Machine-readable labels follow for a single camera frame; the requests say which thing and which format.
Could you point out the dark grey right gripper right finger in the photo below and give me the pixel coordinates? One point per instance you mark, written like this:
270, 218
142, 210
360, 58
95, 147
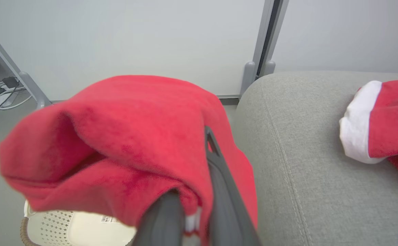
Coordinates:
226, 205

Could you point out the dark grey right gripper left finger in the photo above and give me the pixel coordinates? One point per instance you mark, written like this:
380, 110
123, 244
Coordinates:
163, 222

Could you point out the red fleece garment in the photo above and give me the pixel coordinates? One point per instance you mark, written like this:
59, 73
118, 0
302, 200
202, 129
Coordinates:
127, 136

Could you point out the grey fabric sofa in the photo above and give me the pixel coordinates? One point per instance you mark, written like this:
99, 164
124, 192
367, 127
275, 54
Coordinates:
321, 191

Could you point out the beige laundry basket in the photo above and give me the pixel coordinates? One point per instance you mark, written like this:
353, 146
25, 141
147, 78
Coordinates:
65, 229

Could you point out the grey table leg with caster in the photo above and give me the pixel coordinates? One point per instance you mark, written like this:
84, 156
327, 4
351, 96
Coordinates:
31, 85

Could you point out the black power adapter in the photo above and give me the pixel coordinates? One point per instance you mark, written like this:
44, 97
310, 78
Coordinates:
10, 82

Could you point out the grey partition frame post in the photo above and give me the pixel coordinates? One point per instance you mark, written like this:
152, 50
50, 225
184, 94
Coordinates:
263, 51

